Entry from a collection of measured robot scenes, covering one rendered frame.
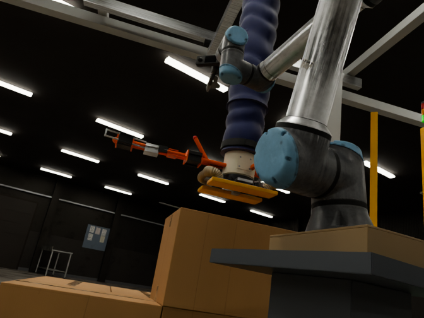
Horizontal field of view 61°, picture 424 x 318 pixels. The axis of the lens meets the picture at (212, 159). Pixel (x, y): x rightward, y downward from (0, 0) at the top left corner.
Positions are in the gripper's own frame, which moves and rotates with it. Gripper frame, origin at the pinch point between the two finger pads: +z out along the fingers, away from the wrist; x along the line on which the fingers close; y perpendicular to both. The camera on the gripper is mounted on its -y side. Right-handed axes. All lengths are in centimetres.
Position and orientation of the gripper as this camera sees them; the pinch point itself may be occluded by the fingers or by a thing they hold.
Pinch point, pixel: (207, 77)
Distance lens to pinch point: 176.4
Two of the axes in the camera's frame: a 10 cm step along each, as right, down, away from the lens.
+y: 9.5, 2.3, 2.1
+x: 1.6, -9.3, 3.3
